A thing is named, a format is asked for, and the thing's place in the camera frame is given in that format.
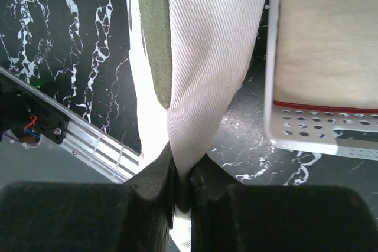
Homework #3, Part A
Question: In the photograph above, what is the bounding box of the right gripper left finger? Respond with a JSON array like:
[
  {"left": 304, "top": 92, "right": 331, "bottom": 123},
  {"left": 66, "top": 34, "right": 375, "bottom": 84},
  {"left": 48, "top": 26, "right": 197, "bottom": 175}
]
[{"left": 1, "top": 144, "right": 175, "bottom": 251}]

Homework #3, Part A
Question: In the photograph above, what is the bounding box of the tan leather glove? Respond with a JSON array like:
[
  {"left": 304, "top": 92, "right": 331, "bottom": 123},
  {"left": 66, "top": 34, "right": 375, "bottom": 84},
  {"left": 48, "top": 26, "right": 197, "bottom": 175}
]
[{"left": 274, "top": 0, "right": 377, "bottom": 111}]

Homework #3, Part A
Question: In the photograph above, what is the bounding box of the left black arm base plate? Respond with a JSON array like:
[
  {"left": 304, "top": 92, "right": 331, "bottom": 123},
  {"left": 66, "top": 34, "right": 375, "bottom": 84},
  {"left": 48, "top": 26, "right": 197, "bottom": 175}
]
[{"left": 1, "top": 74, "right": 69, "bottom": 145}]

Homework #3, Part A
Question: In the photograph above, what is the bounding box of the white grey striped glove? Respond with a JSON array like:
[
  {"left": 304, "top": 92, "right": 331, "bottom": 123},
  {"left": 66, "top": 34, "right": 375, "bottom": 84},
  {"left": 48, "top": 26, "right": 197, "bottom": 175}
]
[{"left": 127, "top": 0, "right": 265, "bottom": 251}]

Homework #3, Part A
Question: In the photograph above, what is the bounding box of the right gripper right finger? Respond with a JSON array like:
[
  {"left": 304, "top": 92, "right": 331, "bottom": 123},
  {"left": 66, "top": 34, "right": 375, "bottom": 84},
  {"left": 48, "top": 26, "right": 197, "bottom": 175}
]
[{"left": 190, "top": 156, "right": 377, "bottom": 251}]

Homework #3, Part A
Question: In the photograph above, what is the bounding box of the white perforated storage basket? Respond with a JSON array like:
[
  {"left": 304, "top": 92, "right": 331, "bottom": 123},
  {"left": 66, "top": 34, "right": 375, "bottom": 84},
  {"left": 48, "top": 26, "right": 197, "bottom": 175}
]
[{"left": 264, "top": 0, "right": 377, "bottom": 161}]

